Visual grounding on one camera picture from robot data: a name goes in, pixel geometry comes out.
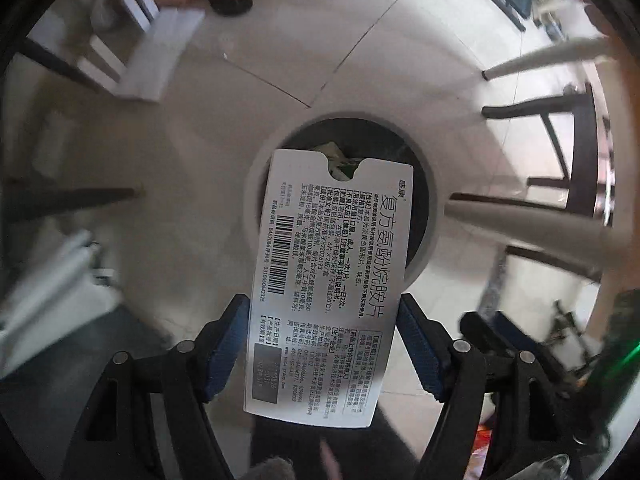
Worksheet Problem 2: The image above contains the white medicine card sleeve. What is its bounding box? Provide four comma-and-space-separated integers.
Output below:
244, 150, 413, 428

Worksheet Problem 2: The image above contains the white round trash bin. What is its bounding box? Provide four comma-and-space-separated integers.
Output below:
243, 110, 438, 307

